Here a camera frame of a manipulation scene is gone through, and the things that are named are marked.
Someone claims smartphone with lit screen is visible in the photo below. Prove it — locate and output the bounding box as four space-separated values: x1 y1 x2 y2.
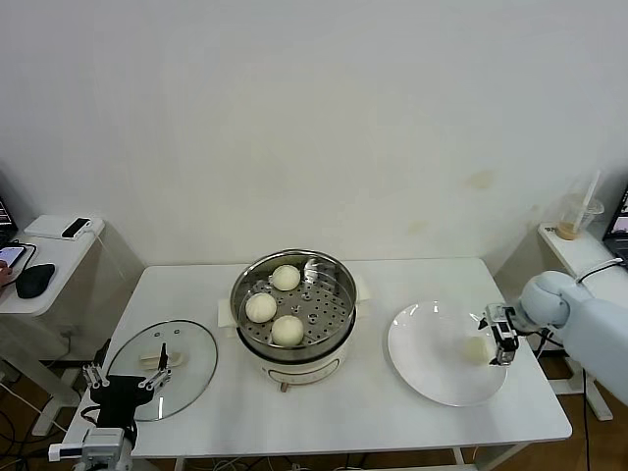
0 246 26 270

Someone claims clear plastic drink cup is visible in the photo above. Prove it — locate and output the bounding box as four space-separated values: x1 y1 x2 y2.
556 193 604 241

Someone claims black computer mouse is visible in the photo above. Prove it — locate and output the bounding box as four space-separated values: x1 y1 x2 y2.
15 263 57 299

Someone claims white drinking straw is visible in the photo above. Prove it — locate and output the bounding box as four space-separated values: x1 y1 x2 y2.
573 170 602 232

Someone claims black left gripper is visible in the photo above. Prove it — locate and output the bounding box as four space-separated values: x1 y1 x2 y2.
80 340 173 429

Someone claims glass lid with cream handle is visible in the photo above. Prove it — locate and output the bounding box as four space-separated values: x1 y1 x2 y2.
105 320 220 422

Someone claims white round plate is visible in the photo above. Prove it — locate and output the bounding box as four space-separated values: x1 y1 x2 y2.
386 300 508 408

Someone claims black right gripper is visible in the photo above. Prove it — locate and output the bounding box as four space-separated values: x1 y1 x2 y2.
476 304 521 368

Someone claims white steamed baozi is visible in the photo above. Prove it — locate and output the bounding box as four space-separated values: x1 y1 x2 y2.
272 264 301 291
270 314 305 347
462 336 493 367
244 292 279 324

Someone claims flat white box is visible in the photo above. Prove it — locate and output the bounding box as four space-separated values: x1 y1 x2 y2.
23 214 95 240

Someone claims cream electric cooking pot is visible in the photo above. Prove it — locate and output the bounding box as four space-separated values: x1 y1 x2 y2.
217 274 374 394

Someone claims black open laptop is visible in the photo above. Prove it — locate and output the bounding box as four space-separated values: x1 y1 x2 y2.
602 181 628 269
0 169 20 246

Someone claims perforated steel steamer basket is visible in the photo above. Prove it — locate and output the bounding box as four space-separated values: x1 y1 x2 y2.
230 249 358 362

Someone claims white side desk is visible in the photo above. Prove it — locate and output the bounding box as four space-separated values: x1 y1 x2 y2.
0 214 107 438
535 223 628 423

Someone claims small black and white device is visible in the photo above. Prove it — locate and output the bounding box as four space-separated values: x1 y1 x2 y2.
60 217 93 240

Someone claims thin black cable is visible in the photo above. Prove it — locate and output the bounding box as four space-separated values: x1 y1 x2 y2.
579 365 593 471

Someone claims black cable with inline adapter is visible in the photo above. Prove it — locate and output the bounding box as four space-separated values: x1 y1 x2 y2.
574 257 624 287

